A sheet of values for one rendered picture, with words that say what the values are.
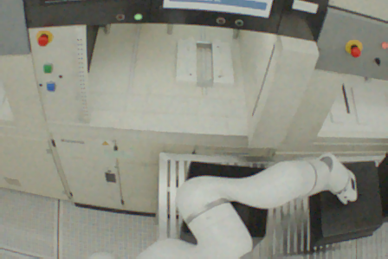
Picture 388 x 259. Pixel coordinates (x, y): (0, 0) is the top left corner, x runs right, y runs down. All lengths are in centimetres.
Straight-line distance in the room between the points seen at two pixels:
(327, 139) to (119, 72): 86
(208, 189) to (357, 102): 118
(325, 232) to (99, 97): 99
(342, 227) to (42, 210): 170
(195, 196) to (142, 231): 152
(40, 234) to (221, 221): 169
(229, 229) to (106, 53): 116
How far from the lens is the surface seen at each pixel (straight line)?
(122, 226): 246
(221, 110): 178
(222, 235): 92
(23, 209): 258
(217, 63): 187
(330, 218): 148
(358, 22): 132
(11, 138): 195
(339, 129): 189
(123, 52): 192
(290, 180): 93
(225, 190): 94
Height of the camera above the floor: 232
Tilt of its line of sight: 56 degrees down
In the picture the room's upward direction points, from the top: 11 degrees clockwise
